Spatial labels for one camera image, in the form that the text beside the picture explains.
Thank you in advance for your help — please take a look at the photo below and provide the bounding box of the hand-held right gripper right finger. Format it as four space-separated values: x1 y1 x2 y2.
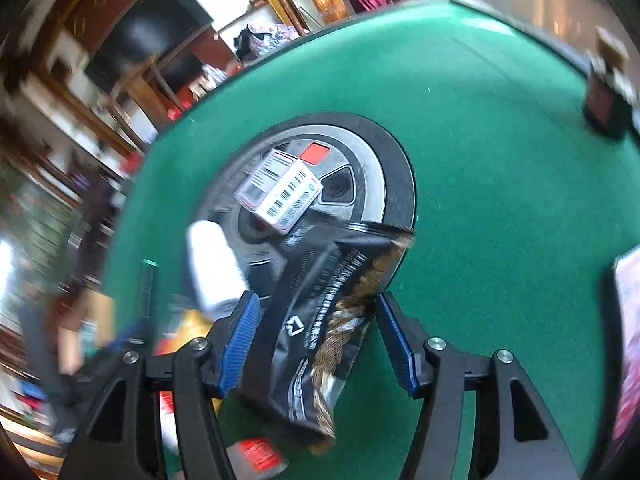
376 292 581 480

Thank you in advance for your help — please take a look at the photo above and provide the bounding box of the black television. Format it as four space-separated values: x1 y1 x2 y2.
84 0 213 93

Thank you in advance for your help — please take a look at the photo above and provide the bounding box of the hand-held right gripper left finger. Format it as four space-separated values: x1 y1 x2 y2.
60 290 262 480

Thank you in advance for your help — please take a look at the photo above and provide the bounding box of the white plastic bottle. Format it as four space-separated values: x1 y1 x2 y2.
186 220 251 318

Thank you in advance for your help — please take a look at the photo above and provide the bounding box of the dark bottle with cork cap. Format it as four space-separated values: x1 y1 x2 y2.
584 27 638 138

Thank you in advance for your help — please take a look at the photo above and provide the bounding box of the pile of clothes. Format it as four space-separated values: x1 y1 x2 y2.
234 22 301 63

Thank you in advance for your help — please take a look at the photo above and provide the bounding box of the small white barcode box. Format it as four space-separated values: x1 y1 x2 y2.
234 149 323 233

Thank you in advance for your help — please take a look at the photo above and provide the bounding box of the black snack packet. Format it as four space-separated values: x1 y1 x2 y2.
239 222 417 456

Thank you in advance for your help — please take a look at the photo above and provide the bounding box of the cardboard box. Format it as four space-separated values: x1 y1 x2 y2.
57 292 116 376

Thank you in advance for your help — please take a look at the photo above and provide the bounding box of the round table control panel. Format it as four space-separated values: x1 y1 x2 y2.
192 112 417 311

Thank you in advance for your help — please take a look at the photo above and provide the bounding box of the red white packet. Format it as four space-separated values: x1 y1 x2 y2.
227 437 290 480

